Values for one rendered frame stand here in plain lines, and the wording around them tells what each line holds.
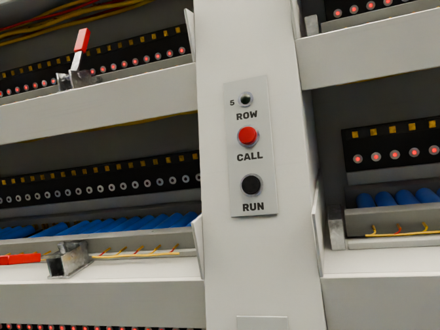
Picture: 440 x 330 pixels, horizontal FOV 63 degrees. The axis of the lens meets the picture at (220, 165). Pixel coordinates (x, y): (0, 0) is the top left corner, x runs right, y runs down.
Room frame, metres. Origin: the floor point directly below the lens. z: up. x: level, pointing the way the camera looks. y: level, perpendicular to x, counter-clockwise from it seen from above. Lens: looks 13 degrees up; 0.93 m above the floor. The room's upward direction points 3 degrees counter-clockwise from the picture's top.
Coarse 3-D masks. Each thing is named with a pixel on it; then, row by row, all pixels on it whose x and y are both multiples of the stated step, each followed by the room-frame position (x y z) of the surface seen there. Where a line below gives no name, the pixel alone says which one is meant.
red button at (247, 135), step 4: (244, 128) 0.29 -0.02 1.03; (248, 128) 0.29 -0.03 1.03; (252, 128) 0.29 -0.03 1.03; (240, 132) 0.29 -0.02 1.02; (244, 132) 0.29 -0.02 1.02; (248, 132) 0.29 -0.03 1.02; (252, 132) 0.29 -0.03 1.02; (256, 132) 0.29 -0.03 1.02; (240, 136) 0.29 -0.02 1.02; (244, 136) 0.29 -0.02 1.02; (248, 136) 0.29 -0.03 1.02; (252, 136) 0.29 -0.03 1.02; (256, 136) 0.29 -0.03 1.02; (240, 140) 0.30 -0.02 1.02; (244, 140) 0.29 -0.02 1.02; (248, 140) 0.29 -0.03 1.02; (252, 140) 0.29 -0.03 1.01; (244, 144) 0.30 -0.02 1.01; (248, 144) 0.29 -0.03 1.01
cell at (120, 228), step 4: (136, 216) 0.48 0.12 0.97; (128, 220) 0.47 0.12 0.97; (132, 220) 0.47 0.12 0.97; (136, 220) 0.48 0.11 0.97; (120, 224) 0.46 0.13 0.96; (124, 224) 0.46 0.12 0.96; (128, 224) 0.46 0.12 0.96; (132, 224) 0.47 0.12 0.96; (116, 228) 0.44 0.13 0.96; (120, 228) 0.45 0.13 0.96; (124, 228) 0.45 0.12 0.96
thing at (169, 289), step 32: (160, 192) 0.51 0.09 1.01; (192, 192) 0.50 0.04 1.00; (192, 224) 0.30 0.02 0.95; (0, 288) 0.39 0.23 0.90; (32, 288) 0.37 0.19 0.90; (64, 288) 0.36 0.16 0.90; (96, 288) 0.35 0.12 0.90; (128, 288) 0.34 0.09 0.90; (160, 288) 0.33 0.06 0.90; (192, 288) 0.32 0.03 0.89; (0, 320) 0.40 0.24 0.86; (32, 320) 0.39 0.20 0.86; (64, 320) 0.38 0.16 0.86; (96, 320) 0.36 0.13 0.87; (128, 320) 0.35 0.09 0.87; (160, 320) 0.34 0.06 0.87; (192, 320) 0.33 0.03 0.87
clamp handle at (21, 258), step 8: (64, 248) 0.37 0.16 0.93; (0, 256) 0.31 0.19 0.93; (8, 256) 0.31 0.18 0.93; (16, 256) 0.32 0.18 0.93; (24, 256) 0.32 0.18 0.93; (32, 256) 0.33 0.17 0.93; (40, 256) 0.34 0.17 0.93; (48, 256) 0.35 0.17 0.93; (56, 256) 0.36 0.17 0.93; (0, 264) 0.31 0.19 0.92; (8, 264) 0.31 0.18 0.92; (16, 264) 0.32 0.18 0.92
